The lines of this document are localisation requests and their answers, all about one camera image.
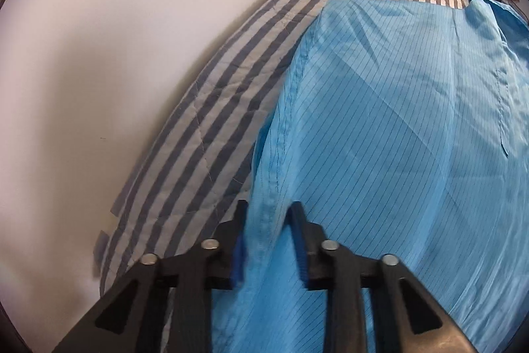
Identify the blue white striped quilt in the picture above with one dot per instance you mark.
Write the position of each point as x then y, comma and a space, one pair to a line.
231, 88

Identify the light blue pinstriped coat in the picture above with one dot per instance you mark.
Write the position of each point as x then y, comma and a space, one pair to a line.
372, 129

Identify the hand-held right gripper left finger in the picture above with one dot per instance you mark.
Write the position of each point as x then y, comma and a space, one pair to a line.
239, 253

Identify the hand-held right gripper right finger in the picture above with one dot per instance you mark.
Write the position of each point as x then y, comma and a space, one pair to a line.
298, 249

